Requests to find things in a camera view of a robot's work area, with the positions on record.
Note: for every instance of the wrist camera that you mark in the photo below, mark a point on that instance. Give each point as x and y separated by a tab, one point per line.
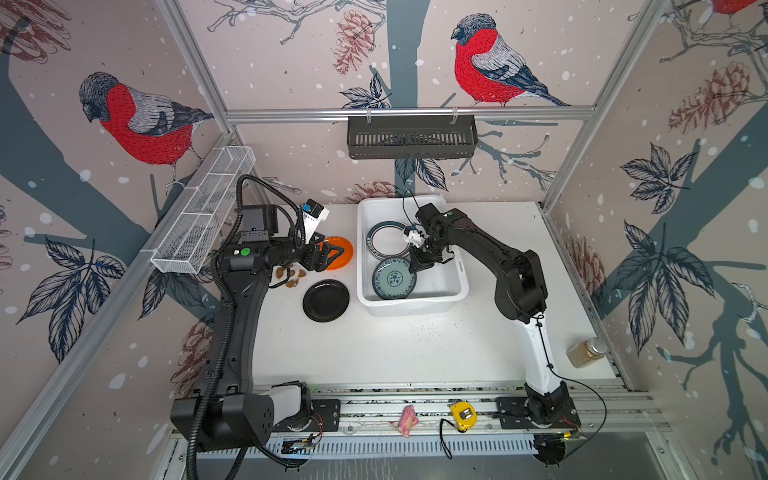
313	213
413	236

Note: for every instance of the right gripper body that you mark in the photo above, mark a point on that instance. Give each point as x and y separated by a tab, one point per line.
429	251

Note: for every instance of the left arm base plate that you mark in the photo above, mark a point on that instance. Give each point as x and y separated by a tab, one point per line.
324	417

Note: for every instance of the orange plate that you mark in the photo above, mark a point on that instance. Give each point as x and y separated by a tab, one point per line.
343	260

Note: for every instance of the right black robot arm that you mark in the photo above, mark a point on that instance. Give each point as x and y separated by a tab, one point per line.
520	295

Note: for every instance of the black hanging wall basket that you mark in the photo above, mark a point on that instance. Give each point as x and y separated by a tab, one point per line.
412	137

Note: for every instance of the white plastic bin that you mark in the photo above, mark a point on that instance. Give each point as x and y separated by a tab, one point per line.
437	289

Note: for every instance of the pink toy figure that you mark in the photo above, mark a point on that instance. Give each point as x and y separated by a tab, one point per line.
407	421

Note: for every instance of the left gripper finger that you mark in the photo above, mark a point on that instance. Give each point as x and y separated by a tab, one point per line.
320	264
330	250

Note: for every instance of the small circuit board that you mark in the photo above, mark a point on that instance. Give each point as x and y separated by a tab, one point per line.
297	448

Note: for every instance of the black plate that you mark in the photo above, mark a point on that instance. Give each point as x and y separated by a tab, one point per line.
326	301

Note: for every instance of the yellow tape measure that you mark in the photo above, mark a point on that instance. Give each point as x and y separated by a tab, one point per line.
464	414

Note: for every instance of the white wire mesh shelf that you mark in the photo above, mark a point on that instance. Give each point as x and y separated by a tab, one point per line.
185	247

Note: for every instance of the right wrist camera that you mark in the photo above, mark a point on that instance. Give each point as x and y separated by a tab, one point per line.
413	236

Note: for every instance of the aluminium horizontal frame bar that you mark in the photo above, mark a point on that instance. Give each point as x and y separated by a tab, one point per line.
580	113

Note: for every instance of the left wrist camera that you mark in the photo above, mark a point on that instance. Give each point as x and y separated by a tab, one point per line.
313	213

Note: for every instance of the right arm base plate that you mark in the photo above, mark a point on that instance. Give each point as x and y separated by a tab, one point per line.
515	413

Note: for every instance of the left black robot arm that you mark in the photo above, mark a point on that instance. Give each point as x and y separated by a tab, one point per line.
224	411

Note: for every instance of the white plate green red rim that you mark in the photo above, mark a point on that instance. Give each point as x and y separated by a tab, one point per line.
387	240

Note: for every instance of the glass jar brown contents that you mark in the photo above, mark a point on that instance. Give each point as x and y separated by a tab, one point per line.
587	352

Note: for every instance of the green patterned plate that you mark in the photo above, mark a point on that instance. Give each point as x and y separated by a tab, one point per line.
393	280

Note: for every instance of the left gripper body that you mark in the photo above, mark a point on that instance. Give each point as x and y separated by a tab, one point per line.
302	253

